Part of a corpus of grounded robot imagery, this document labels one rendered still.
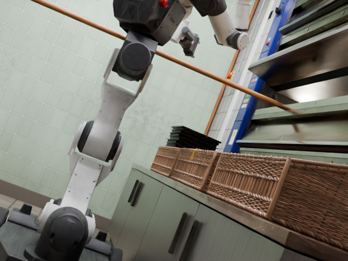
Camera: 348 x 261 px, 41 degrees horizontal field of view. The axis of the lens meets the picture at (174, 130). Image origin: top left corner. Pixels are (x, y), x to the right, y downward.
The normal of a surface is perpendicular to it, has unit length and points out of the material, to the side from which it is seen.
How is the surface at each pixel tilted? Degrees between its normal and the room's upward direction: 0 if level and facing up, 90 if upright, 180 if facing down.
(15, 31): 90
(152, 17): 116
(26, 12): 90
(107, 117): 84
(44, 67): 90
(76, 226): 62
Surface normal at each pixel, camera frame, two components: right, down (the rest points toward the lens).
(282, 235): -0.91, -0.38
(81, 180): 0.34, -0.43
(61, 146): 0.21, -0.02
